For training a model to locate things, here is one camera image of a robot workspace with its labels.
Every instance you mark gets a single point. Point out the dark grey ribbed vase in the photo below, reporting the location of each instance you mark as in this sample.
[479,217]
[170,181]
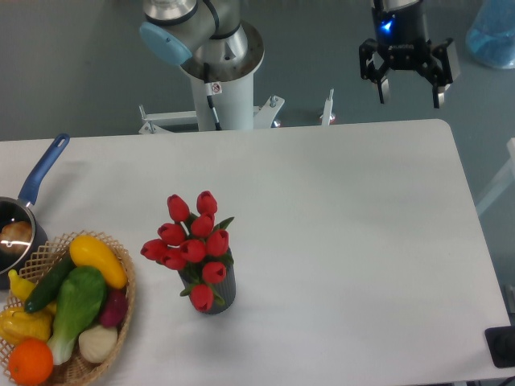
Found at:
[210,285]

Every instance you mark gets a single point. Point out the white frame at right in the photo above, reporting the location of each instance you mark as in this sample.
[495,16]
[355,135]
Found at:
[499,183]

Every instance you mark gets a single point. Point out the yellow bell pepper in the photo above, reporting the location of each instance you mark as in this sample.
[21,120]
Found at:
[18,326]

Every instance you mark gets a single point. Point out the orange fruit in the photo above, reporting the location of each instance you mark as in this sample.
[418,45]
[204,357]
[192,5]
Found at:
[31,362]

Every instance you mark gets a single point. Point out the purple red radish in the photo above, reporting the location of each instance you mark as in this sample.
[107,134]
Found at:
[114,310]

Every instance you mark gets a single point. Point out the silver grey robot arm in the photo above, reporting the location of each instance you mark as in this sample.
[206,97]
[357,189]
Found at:
[210,41]

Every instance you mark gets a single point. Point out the white garlic bulb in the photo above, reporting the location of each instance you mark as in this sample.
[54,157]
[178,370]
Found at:
[96,343]

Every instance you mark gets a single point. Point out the small yellow banana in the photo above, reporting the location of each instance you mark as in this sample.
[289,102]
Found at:
[20,289]

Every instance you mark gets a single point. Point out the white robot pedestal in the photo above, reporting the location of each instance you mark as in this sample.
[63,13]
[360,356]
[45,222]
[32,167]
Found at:
[219,105]

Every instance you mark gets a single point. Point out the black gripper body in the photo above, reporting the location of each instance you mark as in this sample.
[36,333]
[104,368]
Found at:
[400,28]

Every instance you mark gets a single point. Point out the green bok choy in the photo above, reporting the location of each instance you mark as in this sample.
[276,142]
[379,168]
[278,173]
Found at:
[78,303]

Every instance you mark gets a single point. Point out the brown bread roll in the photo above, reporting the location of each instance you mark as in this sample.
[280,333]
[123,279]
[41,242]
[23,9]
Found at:
[16,237]

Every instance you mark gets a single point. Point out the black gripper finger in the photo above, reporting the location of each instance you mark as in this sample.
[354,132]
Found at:
[368,70]
[439,65]

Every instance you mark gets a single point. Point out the red tulip bouquet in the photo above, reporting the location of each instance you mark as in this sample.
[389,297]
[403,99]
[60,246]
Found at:
[190,236]

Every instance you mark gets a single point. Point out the blue handled saucepan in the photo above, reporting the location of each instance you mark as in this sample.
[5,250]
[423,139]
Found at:
[19,209]

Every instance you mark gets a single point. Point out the yellow squash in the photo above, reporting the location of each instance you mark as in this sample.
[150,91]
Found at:
[86,250]

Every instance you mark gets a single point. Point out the black device at edge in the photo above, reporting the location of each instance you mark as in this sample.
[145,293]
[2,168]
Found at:
[500,342]

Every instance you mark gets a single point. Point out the dark green cucumber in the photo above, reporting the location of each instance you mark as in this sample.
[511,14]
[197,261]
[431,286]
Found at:
[47,289]

